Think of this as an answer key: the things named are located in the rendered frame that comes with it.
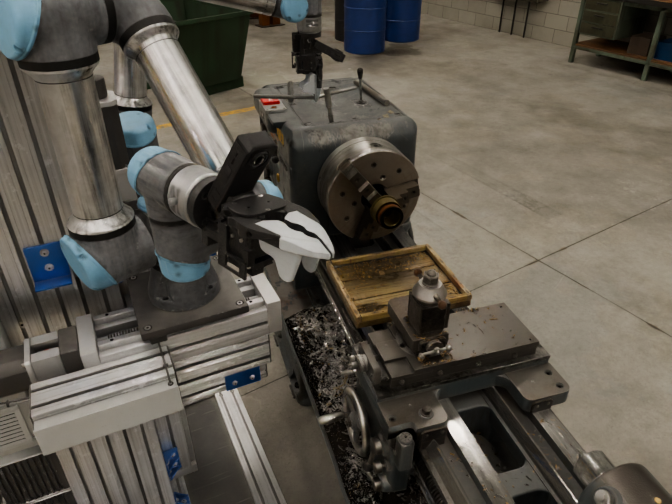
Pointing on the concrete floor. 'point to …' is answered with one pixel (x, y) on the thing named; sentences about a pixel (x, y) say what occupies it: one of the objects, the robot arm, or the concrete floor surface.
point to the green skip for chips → (212, 41)
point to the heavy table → (266, 20)
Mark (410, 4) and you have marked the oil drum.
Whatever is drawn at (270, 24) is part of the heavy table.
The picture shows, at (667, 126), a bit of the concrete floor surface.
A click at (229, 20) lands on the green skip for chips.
